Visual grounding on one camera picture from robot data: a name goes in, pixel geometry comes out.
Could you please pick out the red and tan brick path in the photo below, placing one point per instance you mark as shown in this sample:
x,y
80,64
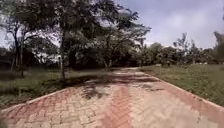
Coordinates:
x,y
123,103

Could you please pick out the group of large trees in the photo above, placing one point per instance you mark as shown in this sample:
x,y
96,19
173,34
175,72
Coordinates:
x,y
76,36

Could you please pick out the row of distant trees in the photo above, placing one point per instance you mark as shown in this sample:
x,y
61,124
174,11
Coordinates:
x,y
180,53

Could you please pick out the shaded grass strip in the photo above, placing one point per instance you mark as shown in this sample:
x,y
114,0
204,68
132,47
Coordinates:
x,y
30,85

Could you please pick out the grass field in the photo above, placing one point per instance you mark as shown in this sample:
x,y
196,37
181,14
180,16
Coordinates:
x,y
196,78

